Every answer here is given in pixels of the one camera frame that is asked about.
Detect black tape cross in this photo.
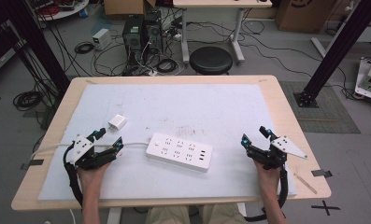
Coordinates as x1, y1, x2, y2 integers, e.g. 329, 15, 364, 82
310, 200, 342, 217

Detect person's left hand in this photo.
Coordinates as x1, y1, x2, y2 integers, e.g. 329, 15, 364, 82
77, 161, 113, 189

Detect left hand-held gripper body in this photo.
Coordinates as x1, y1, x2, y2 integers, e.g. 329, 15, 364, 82
68, 133, 118, 172

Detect black computer tower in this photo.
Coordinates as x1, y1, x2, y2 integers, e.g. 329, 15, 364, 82
143, 8, 164, 54
121, 13, 146, 67

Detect white power strip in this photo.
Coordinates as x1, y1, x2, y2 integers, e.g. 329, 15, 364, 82
145, 132, 214, 174

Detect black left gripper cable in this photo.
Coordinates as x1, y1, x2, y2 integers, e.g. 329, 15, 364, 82
63, 144, 85, 207

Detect white power supply box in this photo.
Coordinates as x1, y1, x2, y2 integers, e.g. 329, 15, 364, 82
92, 28, 113, 51

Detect white charger adapter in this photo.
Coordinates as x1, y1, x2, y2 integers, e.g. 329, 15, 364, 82
107, 113, 128, 132

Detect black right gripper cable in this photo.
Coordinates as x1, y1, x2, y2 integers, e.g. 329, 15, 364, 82
244, 165, 289, 223

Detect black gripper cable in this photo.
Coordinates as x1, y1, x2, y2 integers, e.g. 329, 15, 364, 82
244, 165, 289, 223
63, 144, 85, 207

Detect white power strip cable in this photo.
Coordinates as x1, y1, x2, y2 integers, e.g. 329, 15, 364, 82
30, 141, 150, 161

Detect thin wooden stick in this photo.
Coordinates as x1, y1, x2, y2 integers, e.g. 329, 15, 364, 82
293, 172, 319, 196

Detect grey floor mat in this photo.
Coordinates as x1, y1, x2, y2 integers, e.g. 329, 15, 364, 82
278, 80, 362, 135

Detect black tape piece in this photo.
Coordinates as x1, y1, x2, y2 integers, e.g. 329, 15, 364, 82
20, 159, 45, 171
310, 169, 334, 179

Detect person's legs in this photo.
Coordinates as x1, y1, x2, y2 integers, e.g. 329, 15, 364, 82
144, 203, 249, 224

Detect white foam mat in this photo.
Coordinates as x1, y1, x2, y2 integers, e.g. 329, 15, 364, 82
37, 82, 298, 201

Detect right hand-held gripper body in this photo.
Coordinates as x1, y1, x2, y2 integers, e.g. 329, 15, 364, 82
246, 135, 309, 171

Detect white table leg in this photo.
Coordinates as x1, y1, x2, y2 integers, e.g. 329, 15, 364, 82
106, 206, 123, 224

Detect black round stool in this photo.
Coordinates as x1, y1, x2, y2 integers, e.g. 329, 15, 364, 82
189, 46, 235, 76

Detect cardboard box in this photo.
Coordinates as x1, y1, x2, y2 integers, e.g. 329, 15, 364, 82
274, 0, 337, 35
103, 0, 157, 17

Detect person's right hand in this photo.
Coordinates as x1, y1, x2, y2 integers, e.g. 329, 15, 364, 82
253, 160, 283, 187

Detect black cable coil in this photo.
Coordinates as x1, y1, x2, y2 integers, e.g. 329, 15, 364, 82
155, 58, 178, 75
12, 90, 45, 112
74, 41, 95, 55

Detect round white table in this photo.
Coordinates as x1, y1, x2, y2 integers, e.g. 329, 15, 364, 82
26, 0, 91, 22

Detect white desk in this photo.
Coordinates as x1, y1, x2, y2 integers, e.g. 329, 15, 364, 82
172, 0, 273, 65

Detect black metal stand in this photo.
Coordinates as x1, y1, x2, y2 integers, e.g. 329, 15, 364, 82
293, 0, 371, 109
0, 0, 71, 95

